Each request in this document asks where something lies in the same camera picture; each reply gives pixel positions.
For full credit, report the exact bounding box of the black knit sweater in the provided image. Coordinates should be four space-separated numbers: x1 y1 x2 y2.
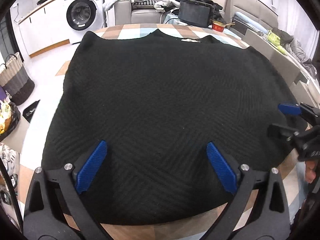
42 30 306 225

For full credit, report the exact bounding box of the person's right hand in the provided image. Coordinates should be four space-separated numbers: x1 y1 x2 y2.
305 160 318 184

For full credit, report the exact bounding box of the green cloth item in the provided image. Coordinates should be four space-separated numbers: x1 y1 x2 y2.
267 30 287 55

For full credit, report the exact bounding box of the woven laundry basket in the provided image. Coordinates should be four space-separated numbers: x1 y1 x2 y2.
1 52 35 106

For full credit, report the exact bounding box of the red round tin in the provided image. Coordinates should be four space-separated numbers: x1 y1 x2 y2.
212 21 225 33

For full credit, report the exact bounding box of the white washing machine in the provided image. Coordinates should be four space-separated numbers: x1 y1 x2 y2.
62 0 105 44

